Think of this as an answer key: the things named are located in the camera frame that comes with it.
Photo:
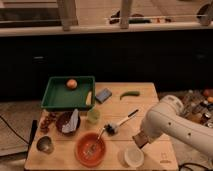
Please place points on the green chili pepper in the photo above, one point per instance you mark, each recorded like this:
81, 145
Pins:
130, 93

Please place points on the brown dried food pile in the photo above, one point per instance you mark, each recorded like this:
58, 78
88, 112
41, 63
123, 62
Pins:
49, 119

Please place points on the metal whisk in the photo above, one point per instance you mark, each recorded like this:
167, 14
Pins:
91, 149

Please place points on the green plastic tray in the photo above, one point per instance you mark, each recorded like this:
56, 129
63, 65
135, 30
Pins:
58, 97

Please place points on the tan block eraser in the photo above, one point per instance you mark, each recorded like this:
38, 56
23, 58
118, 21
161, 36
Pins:
140, 139

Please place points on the dark brown bowl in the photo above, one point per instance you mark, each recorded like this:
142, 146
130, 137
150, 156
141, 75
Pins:
63, 120

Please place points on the white plastic cup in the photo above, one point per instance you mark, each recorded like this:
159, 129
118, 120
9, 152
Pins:
131, 156

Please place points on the crumpled white paper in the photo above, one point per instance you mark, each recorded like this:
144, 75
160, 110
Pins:
71, 125

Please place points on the yellow banana piece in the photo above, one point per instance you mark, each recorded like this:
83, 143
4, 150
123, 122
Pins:
88, 99

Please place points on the orange bowl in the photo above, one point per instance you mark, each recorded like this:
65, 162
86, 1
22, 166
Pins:
82, 145

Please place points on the small green cup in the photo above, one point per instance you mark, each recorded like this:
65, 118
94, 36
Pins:
93, 116

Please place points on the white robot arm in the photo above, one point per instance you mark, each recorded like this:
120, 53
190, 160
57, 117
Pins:
164, 117

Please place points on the small metal cup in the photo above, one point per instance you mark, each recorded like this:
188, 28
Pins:
45, 145

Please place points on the orange fruit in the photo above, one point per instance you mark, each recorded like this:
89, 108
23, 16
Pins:
71, 84

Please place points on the white handled dish brush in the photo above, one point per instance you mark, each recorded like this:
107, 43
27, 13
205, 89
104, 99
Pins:
112, 128

